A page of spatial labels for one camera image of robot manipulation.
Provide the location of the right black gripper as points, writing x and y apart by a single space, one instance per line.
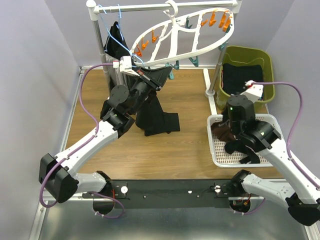
225 112

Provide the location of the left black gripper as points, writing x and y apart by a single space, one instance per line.
156 78

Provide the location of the teal plastic clip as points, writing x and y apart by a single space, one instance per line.
171 72

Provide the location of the white round clip hanger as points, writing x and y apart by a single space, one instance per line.
186 36

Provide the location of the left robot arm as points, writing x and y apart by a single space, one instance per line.
59 174

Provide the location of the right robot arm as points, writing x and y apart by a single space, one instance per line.
301 195

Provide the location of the white clothes rack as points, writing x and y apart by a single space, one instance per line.
95 11

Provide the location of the white perforated basket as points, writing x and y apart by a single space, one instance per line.
220 157

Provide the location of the black cloth in bin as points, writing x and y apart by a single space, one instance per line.
235 77

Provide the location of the black hanging garment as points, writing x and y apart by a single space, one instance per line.
155 117

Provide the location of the green laundry bin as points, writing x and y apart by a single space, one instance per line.
240 65

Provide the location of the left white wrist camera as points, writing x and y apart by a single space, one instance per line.
124 66

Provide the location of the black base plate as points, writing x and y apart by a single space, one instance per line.
173 193

